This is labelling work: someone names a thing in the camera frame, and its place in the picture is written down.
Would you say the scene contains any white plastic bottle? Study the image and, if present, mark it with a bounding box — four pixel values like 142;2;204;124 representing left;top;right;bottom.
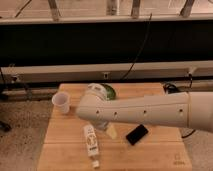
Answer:
83;124;100;169

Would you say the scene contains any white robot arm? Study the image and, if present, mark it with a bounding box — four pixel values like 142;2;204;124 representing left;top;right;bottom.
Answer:
76;83;213;133

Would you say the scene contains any green ceramic bowl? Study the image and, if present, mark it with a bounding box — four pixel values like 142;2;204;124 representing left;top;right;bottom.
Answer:
102;84;116;100

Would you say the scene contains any black smartphone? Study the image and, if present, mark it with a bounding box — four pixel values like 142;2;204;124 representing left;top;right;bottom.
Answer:
126;125;148;145

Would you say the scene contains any translucent plastic cup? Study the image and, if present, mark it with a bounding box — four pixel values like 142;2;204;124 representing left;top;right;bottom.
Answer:
52;92;70;114

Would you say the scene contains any black floor cable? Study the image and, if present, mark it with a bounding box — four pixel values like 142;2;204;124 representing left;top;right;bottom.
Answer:
162;73;198;139

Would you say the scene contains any black hanging cable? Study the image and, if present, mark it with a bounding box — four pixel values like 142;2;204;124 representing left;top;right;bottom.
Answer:
119;12;153;81

